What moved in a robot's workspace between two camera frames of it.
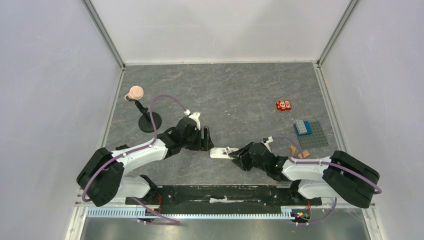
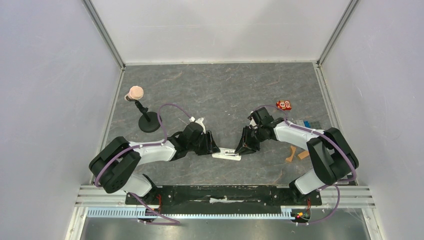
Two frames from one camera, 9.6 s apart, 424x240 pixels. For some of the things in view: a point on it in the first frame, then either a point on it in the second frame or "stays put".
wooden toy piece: x=305 y=153 stays put
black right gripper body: x=242 y=156 → x=250 y=138
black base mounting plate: x=242 y=198 stays put
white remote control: x=220 y=152 stays put
